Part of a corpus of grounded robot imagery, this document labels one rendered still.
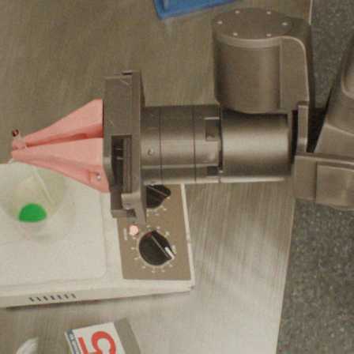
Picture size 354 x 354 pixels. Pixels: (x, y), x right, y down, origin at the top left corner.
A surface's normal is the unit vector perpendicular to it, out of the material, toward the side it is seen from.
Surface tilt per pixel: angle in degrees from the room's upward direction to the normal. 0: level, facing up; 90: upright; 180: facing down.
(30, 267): 0
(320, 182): 53
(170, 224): 30
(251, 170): 61
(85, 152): 21
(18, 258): 0
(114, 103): 0
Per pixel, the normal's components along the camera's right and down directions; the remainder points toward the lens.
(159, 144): -0.02, 0.07
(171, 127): -0.03, -0.36
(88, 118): -0.39, -0.29
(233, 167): 0.00, 0.59
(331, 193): -0.25, 0.54
